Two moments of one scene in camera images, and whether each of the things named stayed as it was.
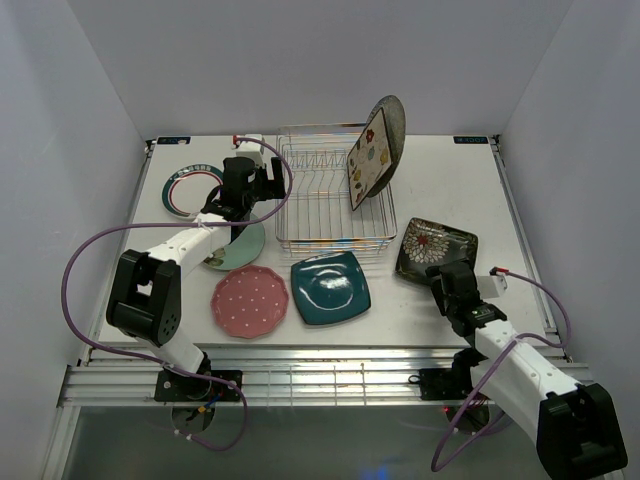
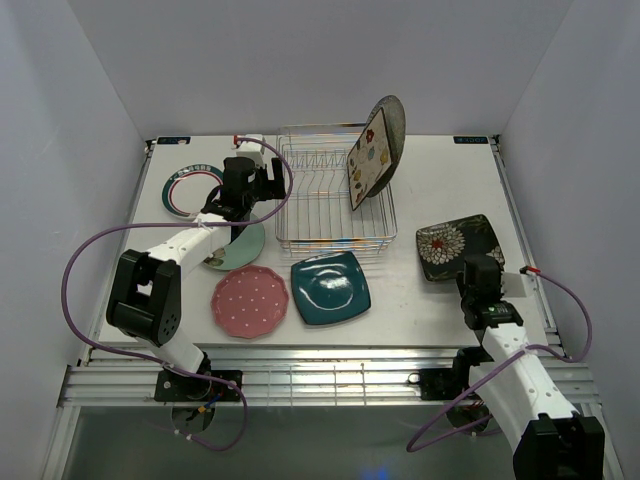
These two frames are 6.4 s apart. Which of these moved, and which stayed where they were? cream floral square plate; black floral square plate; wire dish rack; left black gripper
Moved: black floral square plate
Stayed: left black gripper; cream floral square plate; wire dish rack
